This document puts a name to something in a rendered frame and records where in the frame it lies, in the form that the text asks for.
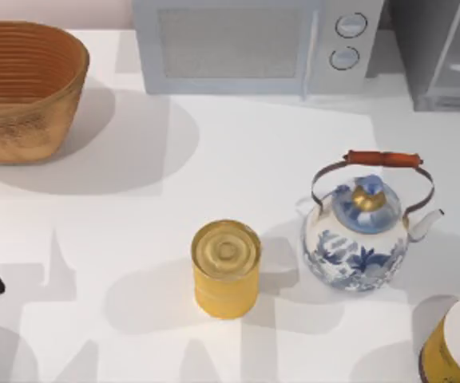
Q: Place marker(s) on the yellow can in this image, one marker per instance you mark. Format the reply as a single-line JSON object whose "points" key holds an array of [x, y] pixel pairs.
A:
{"points": [[226, 275]]}

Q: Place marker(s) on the microwave knob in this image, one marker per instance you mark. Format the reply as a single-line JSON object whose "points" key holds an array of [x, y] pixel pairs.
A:
{"points": [[344, 58], [351, 24]]}

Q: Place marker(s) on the brown woven basket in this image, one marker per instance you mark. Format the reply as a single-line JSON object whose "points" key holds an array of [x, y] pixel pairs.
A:
{"points": [[22, 99]]}

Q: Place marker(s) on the blue and white teapot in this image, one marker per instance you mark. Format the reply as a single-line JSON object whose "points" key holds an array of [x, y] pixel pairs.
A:
{"points": [[358, 243]]}

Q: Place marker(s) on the pale microwave oven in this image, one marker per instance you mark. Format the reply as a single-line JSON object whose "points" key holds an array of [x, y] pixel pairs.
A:
{"points": [[230, 44]]}

